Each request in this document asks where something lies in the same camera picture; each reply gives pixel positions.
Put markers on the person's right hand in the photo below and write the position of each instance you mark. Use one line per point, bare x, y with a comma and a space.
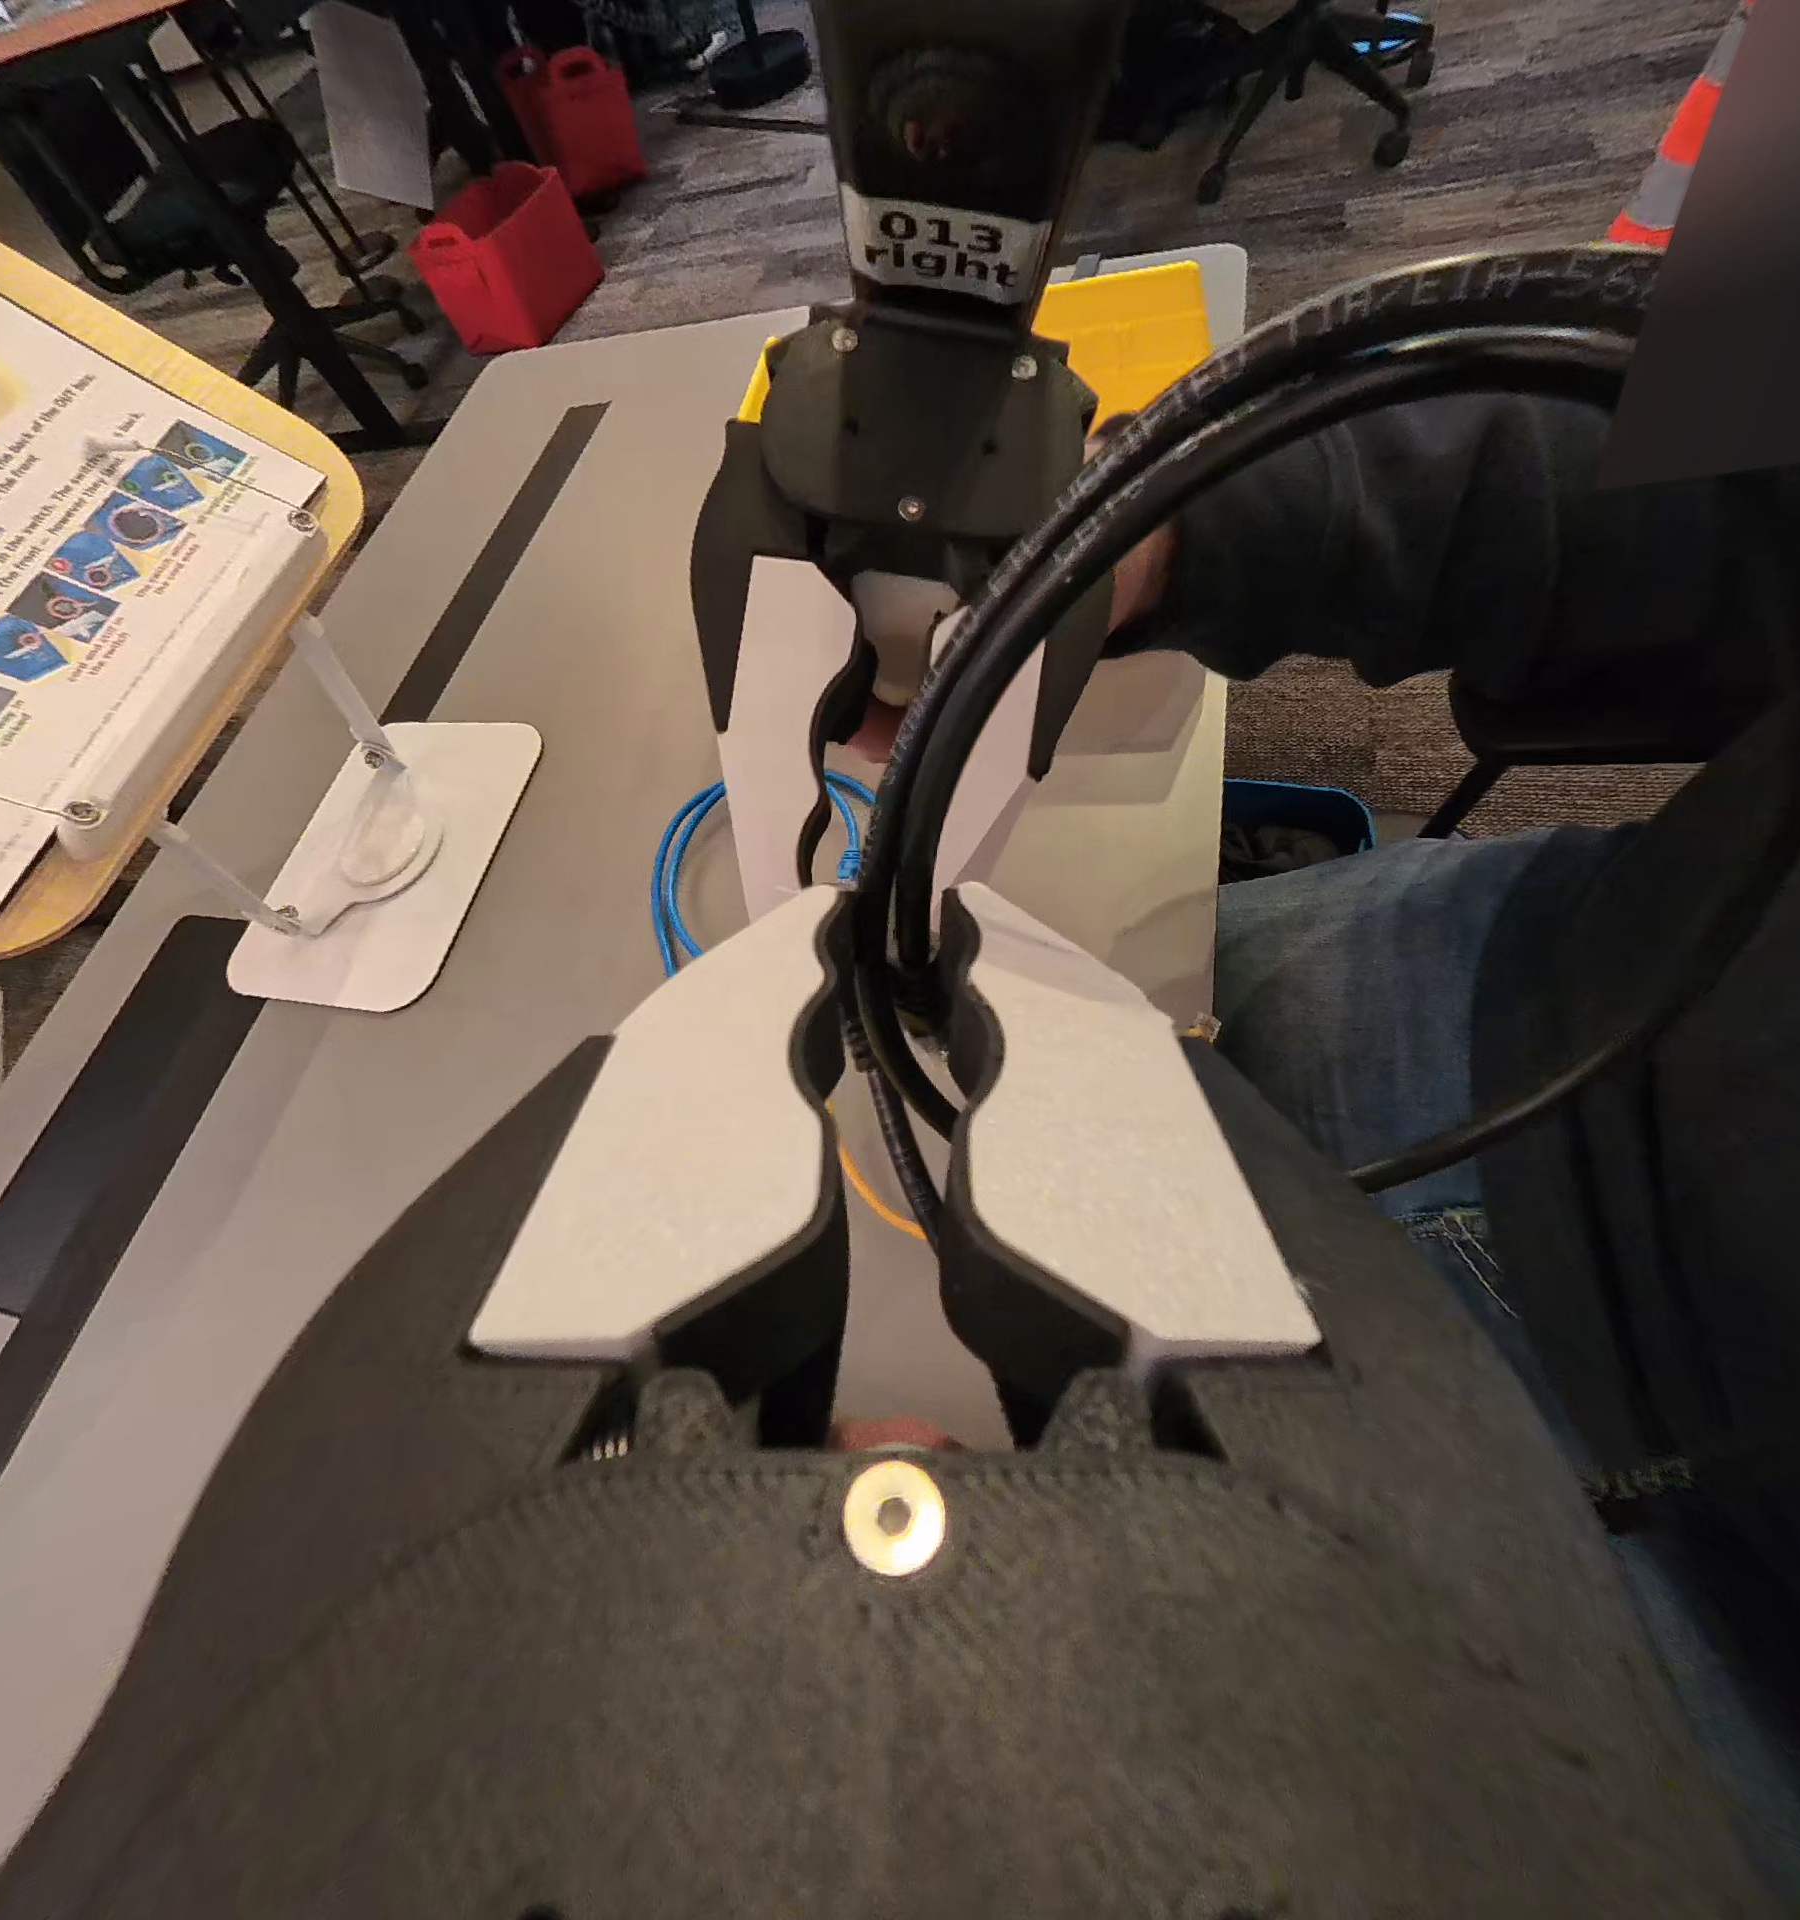
1146, 589

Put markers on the red plastic bin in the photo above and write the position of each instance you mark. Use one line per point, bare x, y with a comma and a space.
578, 120
518, 256

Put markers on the person's legs in jeans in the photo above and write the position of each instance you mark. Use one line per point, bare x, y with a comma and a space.
1335, 990

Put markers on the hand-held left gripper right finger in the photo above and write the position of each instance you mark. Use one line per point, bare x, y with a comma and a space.
1125, 1185

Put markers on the yellow plastic bin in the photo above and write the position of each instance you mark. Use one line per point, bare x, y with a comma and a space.
1139, 322

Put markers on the brown desk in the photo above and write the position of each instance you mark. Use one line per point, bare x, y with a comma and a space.
29, 37

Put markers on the blue plastic bin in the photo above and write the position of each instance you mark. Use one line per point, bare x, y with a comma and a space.
1290, 803

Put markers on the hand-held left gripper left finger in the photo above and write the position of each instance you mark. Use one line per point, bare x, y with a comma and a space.
660, 1156

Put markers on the light wooden table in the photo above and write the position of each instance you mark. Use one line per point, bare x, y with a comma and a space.
164, 359

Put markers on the white paper sheet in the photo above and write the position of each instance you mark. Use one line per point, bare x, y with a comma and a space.
374, 105

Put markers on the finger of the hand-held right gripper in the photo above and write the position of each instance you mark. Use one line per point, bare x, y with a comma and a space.
999, 750
773, 719

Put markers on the person's right forearm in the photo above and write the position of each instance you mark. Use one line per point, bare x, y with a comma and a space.
1367, 556

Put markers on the person's dark sweater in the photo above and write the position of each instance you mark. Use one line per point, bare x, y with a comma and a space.
1712, 1049

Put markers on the document stand with instruction sheet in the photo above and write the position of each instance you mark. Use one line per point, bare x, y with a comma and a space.
135, 495

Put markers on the black office chair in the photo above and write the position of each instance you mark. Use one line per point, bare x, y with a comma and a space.
1290, 61
197, 178

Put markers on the orange traffic cone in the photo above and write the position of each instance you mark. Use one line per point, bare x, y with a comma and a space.
1666, 165

